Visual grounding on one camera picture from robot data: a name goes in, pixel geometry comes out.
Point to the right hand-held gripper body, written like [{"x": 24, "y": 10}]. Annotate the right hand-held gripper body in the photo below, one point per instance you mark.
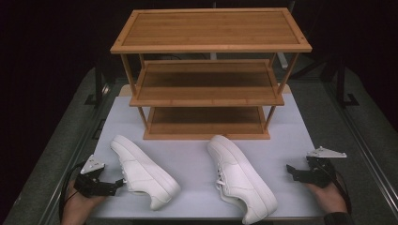
[{"x": 319, "y": 175}]

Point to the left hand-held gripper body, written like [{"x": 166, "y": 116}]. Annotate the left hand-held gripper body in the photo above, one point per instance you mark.
[{"x": 90, "y": 186}]

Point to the white sneaker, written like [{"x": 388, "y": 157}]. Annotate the white sneaker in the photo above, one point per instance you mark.
[
  {"x": 241, "y": 178},
  {"x": 144, "y": 175}
]

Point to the wooden three-tier shoe rack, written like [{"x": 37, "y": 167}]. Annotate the wooden three-tier shoe rack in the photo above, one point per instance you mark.
[{"x": 209, "y": 29}]

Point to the person's left hand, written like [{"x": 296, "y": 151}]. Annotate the person's left hand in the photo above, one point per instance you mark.
[{"x": 78, "y": 206}]

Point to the person's right hand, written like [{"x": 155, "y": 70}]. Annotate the person's right hand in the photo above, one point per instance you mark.
[{"x": 330, "y": 198}]

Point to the white table sheet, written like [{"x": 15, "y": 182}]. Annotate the white table sheet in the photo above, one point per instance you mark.
[{"x": 191, "y": 159}]

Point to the white bracket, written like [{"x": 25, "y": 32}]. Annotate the white bracket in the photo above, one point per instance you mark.
[{"x": 282, "y": 61}]

